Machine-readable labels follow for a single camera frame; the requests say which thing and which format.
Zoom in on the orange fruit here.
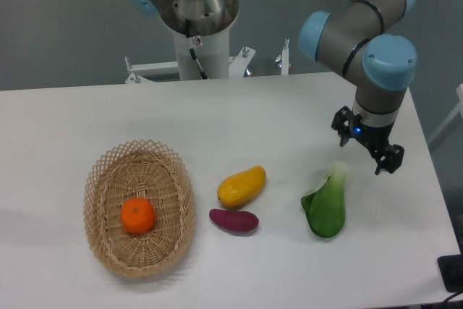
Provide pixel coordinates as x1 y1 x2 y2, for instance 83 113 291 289
119 198 156 234

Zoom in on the black cable on pedestal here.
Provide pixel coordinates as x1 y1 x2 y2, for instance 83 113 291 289
184 18 209 80

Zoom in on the purple sweet potato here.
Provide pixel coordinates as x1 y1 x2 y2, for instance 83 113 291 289
209 208 260 234

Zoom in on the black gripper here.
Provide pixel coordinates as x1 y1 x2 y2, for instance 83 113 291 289
331 100 404 175

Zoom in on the white frame at right edge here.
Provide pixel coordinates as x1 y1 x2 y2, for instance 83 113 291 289
427 84 462 151

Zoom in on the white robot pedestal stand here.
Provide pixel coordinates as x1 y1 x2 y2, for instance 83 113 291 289
124 0 294 85

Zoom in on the black device at table edge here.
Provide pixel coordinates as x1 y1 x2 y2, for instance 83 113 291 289
437 254 462 292

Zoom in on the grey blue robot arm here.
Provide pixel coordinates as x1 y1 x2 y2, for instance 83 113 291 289
131 0 417 173

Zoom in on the green bok choy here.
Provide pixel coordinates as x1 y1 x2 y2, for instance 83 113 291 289
300 161 349 238

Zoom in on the woven wicker basket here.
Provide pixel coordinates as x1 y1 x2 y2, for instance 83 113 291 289
83 140 195 278

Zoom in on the yellow mango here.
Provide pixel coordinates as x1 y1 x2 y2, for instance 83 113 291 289
217 166 267 207

